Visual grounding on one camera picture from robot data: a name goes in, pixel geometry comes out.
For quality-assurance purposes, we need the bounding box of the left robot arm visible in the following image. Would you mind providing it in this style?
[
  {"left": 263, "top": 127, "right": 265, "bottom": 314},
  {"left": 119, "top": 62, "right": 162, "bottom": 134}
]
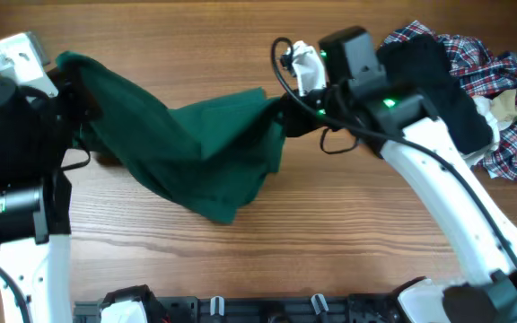
[{"left": 0, "top": 68, "right": 97, "bottom": 322}]

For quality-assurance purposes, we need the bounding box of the white garment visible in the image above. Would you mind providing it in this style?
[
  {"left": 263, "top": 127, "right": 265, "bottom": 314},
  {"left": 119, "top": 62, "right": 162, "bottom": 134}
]
[{"left": 461, "top": 96, "right": 507, "bottom": 167}]

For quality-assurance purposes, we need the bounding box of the beige garment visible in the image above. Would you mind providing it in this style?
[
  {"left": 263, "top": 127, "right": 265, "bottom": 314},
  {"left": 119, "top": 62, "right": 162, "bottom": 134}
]
[{"left": 490, "top": 89, "right": 517, "bottom": 127}]

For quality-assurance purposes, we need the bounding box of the dark green skirt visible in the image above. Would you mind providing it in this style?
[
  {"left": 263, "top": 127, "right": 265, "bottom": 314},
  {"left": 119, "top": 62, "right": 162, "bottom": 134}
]
[{"left": 56, "top": 51, "right": 285, "bottom": 224}]

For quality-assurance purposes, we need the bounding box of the red plaid shirt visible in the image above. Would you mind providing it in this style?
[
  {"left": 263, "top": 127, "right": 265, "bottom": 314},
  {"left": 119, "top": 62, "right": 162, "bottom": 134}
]
[{"left": 382, "top": 21, "right": 517, "bottom": 181}]

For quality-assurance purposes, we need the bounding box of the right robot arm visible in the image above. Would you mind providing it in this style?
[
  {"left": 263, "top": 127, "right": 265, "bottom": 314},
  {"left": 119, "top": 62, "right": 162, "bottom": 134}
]
[{"left": 286, "top": 26, "right": 517, "bottom": 322}]

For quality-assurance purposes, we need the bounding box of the black garment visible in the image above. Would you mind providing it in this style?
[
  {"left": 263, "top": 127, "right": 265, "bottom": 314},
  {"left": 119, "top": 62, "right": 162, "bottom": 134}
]
[{"left": 376, "top": 35, "right": 493, "bottom": 154}]

